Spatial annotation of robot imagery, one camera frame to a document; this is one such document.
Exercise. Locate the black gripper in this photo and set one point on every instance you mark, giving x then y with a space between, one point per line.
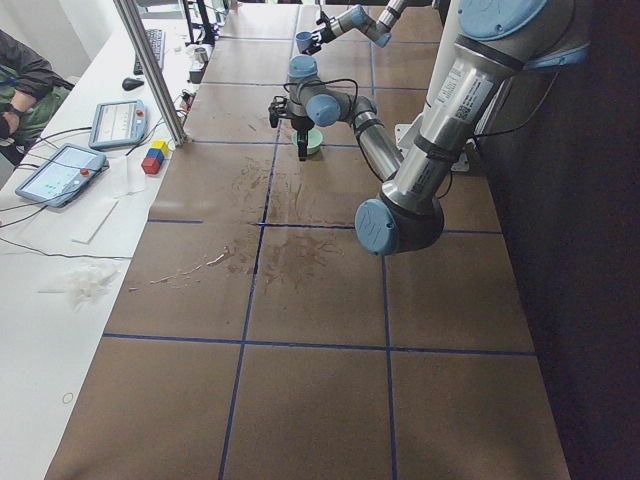
300 125
323 31

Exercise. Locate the blue-grey plastic cup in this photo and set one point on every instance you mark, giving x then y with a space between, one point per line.
304 40

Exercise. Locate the light green bowl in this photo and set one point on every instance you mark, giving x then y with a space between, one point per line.
314 140

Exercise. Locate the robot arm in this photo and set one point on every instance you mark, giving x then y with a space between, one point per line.
378 31
484 43

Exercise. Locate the steel cup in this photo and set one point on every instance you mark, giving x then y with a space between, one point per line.
202 54

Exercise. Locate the black box under cup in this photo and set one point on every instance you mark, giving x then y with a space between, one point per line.
197 70

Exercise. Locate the yellow block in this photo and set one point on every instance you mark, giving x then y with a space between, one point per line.
163 145

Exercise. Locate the blue block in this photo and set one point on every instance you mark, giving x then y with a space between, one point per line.
155 154

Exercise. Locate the red block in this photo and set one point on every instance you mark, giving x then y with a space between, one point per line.
151 165

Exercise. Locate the black keyboard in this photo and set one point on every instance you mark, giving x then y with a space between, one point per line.
156 39

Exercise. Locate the black computer mouse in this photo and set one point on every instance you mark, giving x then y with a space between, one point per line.
130 84

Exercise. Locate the far teach pendant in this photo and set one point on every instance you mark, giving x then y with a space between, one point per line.
118 124

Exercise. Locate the teach pendant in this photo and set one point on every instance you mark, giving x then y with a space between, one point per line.
118 124
63 176

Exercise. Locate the white paper sheet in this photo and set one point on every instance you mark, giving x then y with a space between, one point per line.
91 220

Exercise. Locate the near teach pendant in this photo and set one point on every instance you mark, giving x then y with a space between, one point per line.
63 176

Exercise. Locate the crumpled white tissue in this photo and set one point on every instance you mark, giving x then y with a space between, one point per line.
82 285

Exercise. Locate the seated person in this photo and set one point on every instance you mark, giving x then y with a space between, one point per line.
31 94

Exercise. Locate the aluminium frame post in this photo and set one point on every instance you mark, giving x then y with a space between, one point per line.
128 12

